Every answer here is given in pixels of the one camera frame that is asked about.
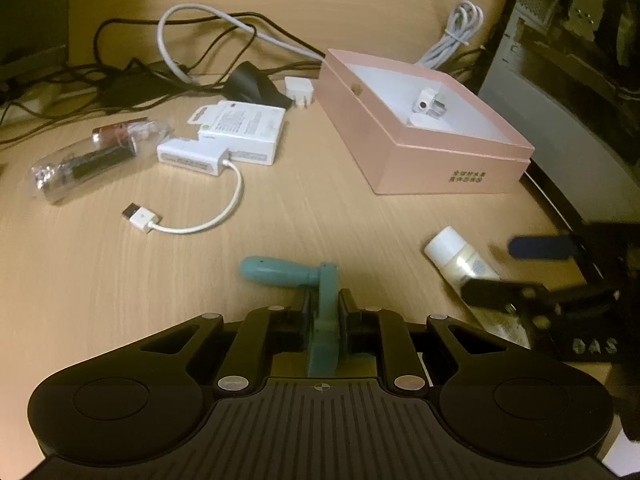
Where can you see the white capped cream tube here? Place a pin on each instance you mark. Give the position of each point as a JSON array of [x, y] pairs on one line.
[[460, 260]]

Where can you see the dark monitor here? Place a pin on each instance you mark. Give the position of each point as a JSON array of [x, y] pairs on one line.
[[30, 5]]

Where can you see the white retail package box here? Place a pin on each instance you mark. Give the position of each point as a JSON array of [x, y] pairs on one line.
[[245, 125]]

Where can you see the glass sided computer case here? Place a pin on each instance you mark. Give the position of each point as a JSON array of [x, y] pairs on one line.
[[575, 60]]

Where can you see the clear plastic bag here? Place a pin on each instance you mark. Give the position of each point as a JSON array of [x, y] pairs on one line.
[[60, 187]]

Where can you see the black cylindrical battery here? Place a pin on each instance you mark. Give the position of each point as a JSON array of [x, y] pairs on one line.
[[95, 160]]

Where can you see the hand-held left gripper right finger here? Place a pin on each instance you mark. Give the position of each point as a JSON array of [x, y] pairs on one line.
[[346, 321]]

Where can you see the white charger plug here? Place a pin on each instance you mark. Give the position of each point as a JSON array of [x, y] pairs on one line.
[[299, 91]]

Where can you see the white object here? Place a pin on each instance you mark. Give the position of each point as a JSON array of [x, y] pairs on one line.
[[625, 455]]

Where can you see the white power strip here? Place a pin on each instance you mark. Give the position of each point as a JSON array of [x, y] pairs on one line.
[[35, 98]]

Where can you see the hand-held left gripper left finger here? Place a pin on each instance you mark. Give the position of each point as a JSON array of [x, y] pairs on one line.
[[303, 325]]

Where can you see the brown small tube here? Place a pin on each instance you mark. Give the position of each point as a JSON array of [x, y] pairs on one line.
[[117, 132]]

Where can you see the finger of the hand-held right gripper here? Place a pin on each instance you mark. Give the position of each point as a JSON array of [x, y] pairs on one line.
[[542, 247], [500, 297]]

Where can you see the pink cardboard box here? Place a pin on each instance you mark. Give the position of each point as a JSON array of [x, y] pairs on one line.
[[430, 160]]

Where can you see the white plug adapter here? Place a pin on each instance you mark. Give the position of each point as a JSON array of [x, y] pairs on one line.
[[429, 102]]

